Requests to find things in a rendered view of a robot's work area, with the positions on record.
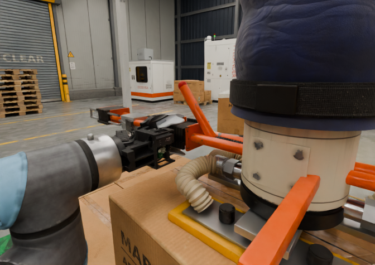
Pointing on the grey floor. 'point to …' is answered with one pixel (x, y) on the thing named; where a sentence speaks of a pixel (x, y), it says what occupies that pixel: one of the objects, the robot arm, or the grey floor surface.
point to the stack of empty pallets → (14, 83)
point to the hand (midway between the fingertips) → (178, 131)
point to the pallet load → (198, 86)
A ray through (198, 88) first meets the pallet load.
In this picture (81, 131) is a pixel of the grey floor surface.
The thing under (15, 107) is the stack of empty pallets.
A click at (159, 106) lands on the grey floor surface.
